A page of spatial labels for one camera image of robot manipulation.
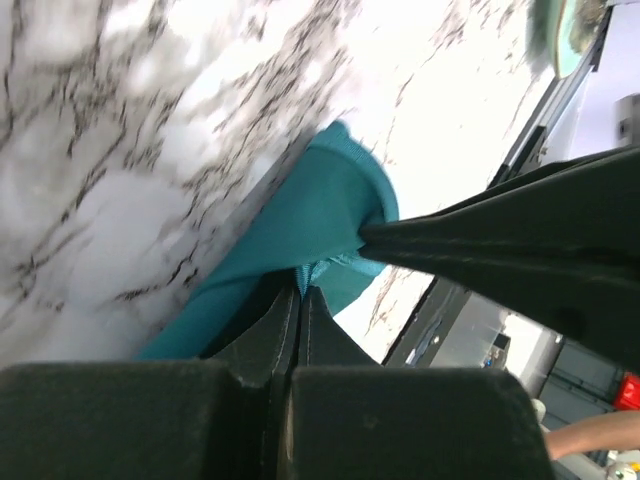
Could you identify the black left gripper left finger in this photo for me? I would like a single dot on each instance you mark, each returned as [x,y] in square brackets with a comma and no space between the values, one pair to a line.
[214,418]

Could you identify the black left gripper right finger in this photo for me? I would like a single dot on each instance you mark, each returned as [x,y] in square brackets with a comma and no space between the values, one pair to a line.
[349,418]

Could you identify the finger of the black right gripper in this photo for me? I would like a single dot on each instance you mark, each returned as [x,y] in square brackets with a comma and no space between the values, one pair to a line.
[583,286]
[590,198]

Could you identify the teal cloth napkin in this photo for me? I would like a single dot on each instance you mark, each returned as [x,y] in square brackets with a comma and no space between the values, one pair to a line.
[310,228]

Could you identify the mint green floral plate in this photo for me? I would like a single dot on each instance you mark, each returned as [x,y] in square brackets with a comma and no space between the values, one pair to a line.
[567,30]

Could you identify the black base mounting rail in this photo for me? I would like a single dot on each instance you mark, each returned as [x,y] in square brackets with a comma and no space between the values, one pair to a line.
[449,327]

